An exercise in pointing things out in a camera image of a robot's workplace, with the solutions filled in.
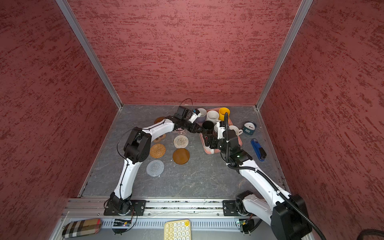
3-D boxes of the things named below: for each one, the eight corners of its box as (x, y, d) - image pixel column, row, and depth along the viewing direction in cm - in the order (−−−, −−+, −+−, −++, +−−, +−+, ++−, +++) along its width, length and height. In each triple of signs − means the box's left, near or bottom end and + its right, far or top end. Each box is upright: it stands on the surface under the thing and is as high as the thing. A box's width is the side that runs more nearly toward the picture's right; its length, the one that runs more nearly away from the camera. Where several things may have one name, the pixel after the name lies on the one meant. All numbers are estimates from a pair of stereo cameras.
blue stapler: (260, 161, 93) (262, 158, 90) (250, 141, 102) (251, 138, 99) (265, 160, 94) (268, 157, 90) (255, 140, 103) (257, 137, 100)
